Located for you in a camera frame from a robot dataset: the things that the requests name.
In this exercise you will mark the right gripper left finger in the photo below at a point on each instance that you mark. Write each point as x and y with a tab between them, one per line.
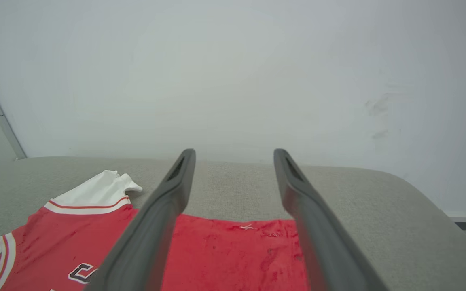
144	242

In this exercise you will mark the red basketball jersey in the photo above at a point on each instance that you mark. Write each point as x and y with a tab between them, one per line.
225	254

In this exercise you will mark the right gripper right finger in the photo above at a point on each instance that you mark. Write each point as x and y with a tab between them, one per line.
326	242

